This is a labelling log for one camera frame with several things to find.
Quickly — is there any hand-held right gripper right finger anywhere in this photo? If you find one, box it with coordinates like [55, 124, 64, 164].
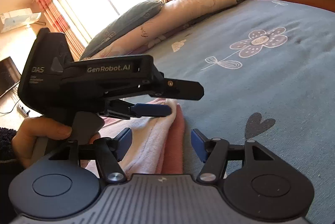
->
[191, 129, 276, 184]

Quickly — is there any white air conditioner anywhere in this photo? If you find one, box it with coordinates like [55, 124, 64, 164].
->
[0, 8, 42, 34]

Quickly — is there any pink and cream sweater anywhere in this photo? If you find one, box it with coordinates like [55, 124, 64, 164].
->
[79, 98, 187, 177]

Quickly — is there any white power strip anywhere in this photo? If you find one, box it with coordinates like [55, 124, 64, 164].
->
[16, 104, 32, 117]

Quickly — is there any grey-green pillow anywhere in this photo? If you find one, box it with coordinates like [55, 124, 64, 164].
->
[79, 1, 166, 61]

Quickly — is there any wall-mounted television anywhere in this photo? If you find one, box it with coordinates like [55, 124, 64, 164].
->
[0, 56, 22, 99]

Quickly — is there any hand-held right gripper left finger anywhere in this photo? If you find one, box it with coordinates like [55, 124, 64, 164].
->
[48, 128, 132, 184]

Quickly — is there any person's left hand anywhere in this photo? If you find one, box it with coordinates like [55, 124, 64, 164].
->
[12, 117, 73, 168]

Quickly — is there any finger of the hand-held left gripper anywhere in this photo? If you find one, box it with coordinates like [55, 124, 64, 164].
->
[154, 79, 205, 101]
[105, 100, 172, 120]

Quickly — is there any blue floral bed sheet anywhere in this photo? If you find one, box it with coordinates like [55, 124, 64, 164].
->
[99, 0, 335, 224]

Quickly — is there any folded floral quilt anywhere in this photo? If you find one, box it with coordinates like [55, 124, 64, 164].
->
[79, 0, 248, 61]

